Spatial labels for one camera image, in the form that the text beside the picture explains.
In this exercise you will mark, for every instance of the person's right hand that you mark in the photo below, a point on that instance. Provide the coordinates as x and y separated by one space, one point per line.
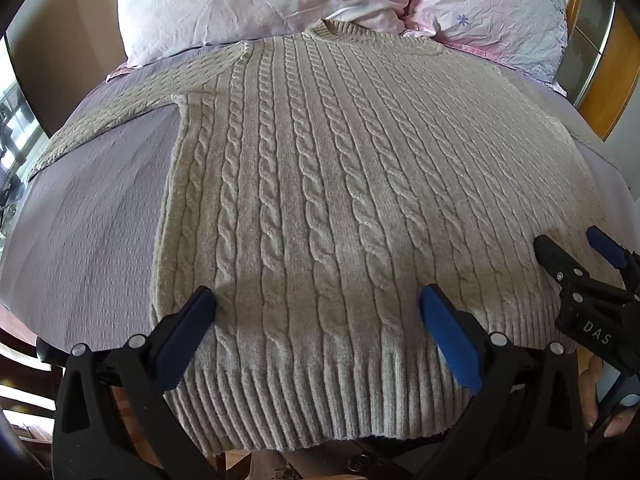
591 395

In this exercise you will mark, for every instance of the white floral pillow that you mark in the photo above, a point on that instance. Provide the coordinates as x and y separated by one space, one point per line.
240 5

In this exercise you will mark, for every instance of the lilac bed sheet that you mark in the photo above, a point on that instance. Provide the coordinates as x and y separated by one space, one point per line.
85 240

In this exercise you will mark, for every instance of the window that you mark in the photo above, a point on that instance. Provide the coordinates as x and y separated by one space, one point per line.
17 130

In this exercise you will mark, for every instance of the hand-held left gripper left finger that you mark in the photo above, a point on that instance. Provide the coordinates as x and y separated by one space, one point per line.
186 336

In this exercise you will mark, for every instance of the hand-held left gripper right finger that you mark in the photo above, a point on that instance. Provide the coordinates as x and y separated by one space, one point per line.
450 341

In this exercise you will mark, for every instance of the pink floral pillow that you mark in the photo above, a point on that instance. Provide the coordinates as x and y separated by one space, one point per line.
490 5

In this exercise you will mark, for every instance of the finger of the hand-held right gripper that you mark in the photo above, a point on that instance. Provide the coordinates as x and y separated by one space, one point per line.
607 247
552 256

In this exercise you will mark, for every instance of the wooden cabinet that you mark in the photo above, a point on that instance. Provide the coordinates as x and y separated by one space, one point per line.
607 75

